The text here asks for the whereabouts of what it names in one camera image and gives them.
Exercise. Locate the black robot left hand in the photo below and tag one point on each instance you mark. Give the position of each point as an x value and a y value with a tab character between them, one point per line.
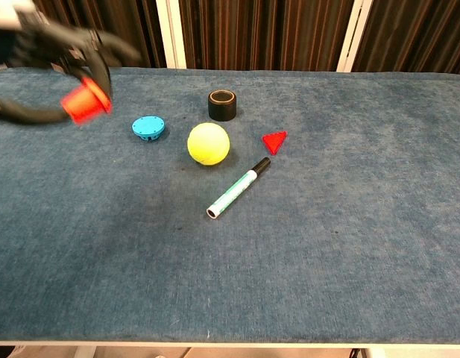
47	44

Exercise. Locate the orange flanged cylinder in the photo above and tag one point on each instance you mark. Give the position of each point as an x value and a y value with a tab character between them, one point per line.
84	102

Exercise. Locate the blue round disc part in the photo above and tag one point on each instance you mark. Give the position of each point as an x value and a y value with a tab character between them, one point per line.
147	126

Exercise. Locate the black tape roll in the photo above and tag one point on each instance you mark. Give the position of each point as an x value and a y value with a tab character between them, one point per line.
222	108

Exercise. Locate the yellow tennis ball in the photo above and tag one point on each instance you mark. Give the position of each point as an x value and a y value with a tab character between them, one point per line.
208	144

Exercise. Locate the dark striped curtain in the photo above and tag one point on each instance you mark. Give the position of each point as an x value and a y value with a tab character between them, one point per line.
259	33

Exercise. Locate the green white marker pen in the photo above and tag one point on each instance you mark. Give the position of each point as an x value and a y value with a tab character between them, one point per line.
237	189

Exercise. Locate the red triangular block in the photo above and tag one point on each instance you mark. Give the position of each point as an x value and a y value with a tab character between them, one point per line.
274	141

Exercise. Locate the blue fabric table cover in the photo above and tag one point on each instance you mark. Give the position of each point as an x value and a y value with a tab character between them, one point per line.
326	231

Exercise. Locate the white slanted frame post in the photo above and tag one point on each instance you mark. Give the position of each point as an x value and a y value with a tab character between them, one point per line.
354	35
171	33

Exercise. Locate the white table frame edge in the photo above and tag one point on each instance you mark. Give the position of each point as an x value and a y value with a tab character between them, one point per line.
229	344

